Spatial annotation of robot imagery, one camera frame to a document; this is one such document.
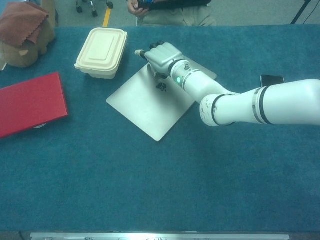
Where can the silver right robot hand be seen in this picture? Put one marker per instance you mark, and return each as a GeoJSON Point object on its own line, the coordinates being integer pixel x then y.
{"type": "Point", "coordinates": [162, 57]}

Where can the black tripod leg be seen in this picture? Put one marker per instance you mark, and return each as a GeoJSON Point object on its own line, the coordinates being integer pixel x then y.
{"type": "Point", "coordinates": [300, 12]}

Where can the silver Apple laptop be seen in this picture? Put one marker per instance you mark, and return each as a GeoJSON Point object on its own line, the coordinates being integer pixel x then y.
{"type": "Point", "coordinates": [145, 107]}

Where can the red flat box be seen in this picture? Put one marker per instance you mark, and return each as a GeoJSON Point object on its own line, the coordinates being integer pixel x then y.
{"type": "Point", "coordinates": [30, 105]}

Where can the black smartphone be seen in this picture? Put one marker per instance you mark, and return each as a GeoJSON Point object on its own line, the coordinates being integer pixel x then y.
{"type": "Point", "coordinates": [272, 79]}

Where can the aluminium profile rail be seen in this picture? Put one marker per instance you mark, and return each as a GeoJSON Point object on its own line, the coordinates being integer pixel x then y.
{"type": "Point", "coordinates": [160, 236]}

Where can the cardboard box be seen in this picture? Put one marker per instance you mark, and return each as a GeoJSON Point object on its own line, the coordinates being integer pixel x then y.
{"type": "Point", "coordinates": [50, 7]}

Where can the seated person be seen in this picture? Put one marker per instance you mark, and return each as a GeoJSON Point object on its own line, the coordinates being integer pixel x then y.
{"type": "Point", "coordinates": [175, 18]}

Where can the blue felt table cover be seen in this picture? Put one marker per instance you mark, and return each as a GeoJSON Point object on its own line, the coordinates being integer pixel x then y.
{"type": "Point", "coordinates": [150, 180]}

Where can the small white round object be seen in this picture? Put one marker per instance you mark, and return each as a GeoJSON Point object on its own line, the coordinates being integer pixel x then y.
{"type": "Point", "coordinates": [40, 126]}

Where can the cream lidded food container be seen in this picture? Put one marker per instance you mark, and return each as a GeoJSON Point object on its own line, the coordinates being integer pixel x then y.
{"type": "Point", "coordinates": [100, 52]}

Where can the office chair wheel base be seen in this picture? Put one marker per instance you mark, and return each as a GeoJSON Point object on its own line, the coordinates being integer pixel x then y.
{"type": "Point", "coordinates": [93, 8]}

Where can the rust brown cloth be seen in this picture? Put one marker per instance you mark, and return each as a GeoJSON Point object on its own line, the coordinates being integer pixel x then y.
{"type": "Point", "coordinates": [20, 25]}

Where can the tan plush toy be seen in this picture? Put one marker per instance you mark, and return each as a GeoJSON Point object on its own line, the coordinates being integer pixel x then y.
{"type": "Point", "coordinates": [17, 56]}

